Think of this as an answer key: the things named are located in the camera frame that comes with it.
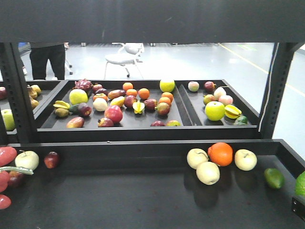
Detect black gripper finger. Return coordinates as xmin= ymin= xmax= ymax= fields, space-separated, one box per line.
xmin=291 ymin=196 xmax=305 ymax=221

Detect red cherry tomato bunch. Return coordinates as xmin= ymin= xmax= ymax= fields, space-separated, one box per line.
xmin=0 ymin=146 xmax=34 ymax=210

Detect green avocado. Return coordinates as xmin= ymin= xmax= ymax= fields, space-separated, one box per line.
xmin=264 ymin=168 xmax=285 ymax=189
xmin=295 ymin=172 xmax=305 ymax=196

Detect orange fruit front tray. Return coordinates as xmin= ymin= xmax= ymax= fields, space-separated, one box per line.
xmin=207 ymin=142 xmax=233 ymax=167

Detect black fruit display stand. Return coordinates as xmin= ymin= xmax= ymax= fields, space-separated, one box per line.
xmin=0 ymin=0 xmax=305 ymax=229

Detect pale apple front right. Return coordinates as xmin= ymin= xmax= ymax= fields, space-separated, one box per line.
xmin=234 ymin=149 xmax=257 ymax=171

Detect pale apple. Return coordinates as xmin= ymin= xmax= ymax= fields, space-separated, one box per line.
xmin=196 ymin=162 xmax=220 ymax=185
xmin=187 ymin=148 xmax=209 ymax=169
xmin=234 ymin=149 xmax=257 ymax=171

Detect pale apple front lower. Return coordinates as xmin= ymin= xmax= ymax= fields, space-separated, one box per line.
xmin=196 ymin=162 xmax=220 ymax=185

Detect pale apple front left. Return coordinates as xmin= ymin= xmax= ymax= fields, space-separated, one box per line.
xmin=187 ymin=148 xmax=209 ymax=169

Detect large green apple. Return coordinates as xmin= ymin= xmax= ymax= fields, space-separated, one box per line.
xmin=204 ymin=101 xmax=225 ymax=121

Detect white visitor chair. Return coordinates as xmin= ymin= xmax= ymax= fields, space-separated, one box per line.
xmin=104 ymin=42 xmax=145 ymax=78

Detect person in dark trousers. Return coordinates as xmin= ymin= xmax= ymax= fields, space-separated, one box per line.
xmin=30 ymin=42 xmax=65 ymax=80

